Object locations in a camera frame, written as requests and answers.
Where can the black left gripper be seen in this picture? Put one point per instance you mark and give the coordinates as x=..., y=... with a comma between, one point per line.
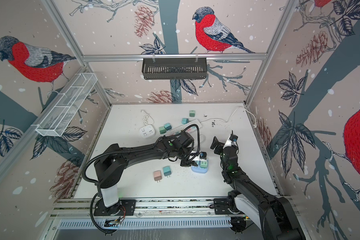
x=189, y=163

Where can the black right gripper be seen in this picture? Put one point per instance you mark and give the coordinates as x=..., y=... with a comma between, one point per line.
x=216, y=143

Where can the blue square socket cube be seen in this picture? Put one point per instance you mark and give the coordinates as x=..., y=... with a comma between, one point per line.
x=199, y=170

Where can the teal plug adapter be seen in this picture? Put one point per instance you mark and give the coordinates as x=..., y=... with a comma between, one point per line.
x=203, y=164
x=168, y=126
x=185, y=121
x=167, y=171

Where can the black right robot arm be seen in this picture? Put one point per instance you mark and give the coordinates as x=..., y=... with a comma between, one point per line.
x=273, y=215

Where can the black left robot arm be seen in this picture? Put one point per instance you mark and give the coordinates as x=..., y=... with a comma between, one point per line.
x=106, y=169

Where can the teal plug adapter front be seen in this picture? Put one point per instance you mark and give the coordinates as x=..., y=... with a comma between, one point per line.
x=167, y=171

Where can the pink plug adapter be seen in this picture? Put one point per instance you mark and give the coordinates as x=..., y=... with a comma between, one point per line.
x=157, y=176

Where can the teal plug adapter by strip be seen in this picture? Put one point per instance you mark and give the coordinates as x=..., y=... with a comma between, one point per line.
x=185, y=121

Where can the white multicolour power strip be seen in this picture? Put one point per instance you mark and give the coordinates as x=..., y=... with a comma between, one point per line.
x=186, y=127

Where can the white square socket cube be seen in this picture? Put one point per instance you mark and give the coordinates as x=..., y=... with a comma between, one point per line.
x=147, y=131

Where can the white mesh shelf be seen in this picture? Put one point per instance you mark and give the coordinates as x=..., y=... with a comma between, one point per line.
x=69, y=102

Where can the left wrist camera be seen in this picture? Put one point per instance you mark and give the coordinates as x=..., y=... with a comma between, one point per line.
x=196, y=159

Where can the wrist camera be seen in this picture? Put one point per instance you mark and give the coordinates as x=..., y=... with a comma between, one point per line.
x=231, y=141
x=196, y=159

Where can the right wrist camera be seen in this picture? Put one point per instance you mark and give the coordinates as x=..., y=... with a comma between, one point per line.
x=231, y=141

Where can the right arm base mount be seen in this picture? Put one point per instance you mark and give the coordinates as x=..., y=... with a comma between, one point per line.
x=222, y=206

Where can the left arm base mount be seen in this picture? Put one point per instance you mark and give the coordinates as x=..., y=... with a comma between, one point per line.
x=124, y=207

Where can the black wire basket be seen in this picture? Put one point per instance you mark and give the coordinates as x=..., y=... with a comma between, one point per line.
x=175, y=69

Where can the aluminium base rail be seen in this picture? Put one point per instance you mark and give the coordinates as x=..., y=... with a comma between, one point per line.
x=150, y=213

